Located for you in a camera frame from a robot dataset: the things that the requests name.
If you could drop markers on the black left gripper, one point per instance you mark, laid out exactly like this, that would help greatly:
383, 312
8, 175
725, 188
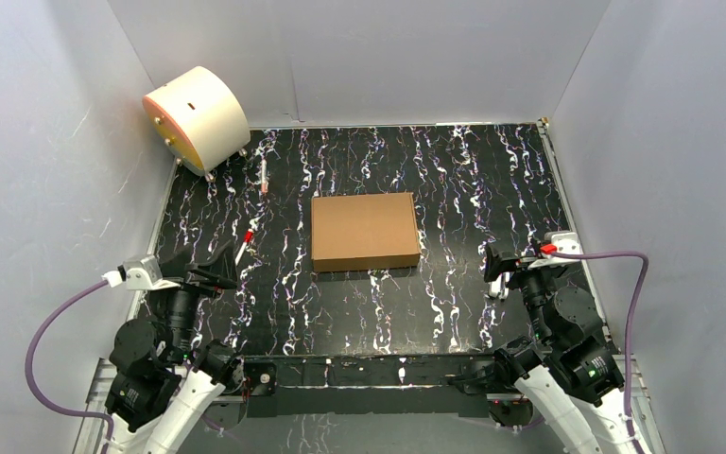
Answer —
189, 280

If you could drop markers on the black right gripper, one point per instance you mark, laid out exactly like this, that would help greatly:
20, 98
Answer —
493, 264

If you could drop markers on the brown cardboard box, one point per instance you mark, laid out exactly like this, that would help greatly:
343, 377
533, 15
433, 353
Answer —
364, 232

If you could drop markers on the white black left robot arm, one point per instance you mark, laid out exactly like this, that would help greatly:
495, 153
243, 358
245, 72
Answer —
163, 381

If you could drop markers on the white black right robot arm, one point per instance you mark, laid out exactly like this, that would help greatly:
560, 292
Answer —
566, 368

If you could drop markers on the white plastic block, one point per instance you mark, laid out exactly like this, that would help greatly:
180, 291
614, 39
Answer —
499, 289

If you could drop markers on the red and white marker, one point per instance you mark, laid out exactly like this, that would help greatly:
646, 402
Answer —
248, 236

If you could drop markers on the pink pen on table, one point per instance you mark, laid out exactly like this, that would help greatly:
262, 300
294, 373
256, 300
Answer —
264, 176

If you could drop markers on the cream cylindrical drum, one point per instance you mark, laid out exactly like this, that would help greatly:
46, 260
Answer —
199, 119

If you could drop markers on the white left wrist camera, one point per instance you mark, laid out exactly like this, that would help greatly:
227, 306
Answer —
139, 273

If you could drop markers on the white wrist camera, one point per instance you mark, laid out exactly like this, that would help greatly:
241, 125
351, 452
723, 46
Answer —
552, 250
139, 273

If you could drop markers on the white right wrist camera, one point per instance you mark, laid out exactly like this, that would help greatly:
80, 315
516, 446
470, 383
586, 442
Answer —
552, 250

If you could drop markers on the aluminium table edge rail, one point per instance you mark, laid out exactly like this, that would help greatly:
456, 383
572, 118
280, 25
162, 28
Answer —
543, 126

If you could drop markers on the aluminium front frame rail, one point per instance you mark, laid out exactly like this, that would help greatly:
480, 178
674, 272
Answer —
468, 373

